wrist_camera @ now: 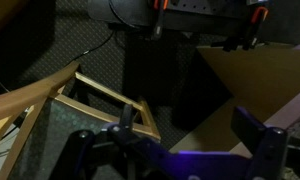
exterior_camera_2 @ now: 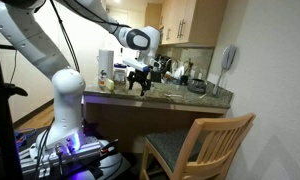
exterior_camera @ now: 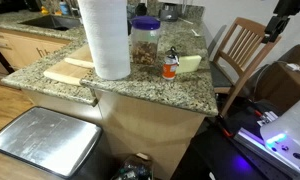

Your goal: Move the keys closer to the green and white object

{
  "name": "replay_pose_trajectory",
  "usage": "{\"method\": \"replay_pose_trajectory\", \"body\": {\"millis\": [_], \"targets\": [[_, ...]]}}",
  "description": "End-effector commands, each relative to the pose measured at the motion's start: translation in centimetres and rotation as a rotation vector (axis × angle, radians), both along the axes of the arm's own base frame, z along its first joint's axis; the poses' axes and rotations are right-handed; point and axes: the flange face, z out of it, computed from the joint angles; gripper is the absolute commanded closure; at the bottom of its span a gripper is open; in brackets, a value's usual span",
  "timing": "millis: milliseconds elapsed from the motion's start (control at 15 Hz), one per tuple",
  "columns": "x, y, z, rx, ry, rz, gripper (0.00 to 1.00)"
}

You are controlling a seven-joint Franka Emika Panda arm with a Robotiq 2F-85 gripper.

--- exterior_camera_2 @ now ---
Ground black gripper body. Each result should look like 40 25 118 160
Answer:
129 70 151 84

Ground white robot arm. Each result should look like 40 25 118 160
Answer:
0 0 160 150

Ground black coffee maker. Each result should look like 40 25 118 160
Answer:
150 54 166 82

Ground yellow green sponge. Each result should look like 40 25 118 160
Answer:
105 78 114 90

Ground white paper towel roll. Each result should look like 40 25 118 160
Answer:
97 49 114 78

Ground black pot on counter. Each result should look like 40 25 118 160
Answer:
187 79 207 93

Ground wooden upper cabinets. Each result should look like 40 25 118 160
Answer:
144 0 228 47

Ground wooden chair with grey seat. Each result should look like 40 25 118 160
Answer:
139 113 256 180

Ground black tripod stand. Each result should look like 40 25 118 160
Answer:
0 65 23 180

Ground white wall telephone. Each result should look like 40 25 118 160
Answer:
213 44 236 95

